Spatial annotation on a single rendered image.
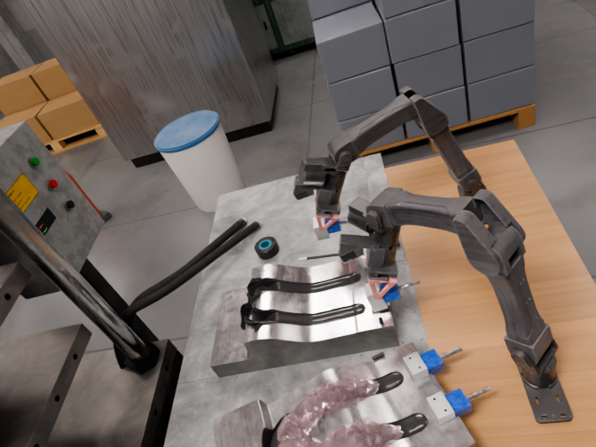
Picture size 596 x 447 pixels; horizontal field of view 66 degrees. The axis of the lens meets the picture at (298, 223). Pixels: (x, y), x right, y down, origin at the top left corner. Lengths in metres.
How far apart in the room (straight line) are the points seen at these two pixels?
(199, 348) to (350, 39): 1.95
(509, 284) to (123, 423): 1.07
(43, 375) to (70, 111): 4.55
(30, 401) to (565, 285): 1.33
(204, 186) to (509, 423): 2.57
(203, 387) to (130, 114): 3.20
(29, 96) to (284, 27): 3.04
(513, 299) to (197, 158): 2.48
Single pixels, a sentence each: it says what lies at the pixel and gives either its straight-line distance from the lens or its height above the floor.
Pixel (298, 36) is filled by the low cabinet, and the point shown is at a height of 0.19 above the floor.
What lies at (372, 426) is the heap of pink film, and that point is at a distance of 1.03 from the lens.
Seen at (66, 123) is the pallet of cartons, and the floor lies 0.28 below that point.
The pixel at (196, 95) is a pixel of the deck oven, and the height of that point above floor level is 0.51.
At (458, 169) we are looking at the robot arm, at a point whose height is 0.98.
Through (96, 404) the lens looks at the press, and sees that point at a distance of 1.56.
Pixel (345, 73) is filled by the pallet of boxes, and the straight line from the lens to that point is 2.85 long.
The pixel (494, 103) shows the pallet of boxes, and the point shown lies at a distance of 3.17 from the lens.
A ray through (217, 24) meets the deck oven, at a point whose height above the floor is 0.98.
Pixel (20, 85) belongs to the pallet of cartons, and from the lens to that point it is 6.26.
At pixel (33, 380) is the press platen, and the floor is 1.04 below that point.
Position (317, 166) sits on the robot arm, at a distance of 1.21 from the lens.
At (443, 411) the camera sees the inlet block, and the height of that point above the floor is 0.88.
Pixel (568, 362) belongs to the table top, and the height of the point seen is 0.80.
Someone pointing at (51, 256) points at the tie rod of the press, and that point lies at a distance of 1.25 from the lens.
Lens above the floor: 1.82
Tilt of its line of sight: 38 degrees down
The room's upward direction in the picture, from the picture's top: 23 degrees counter-clockwise
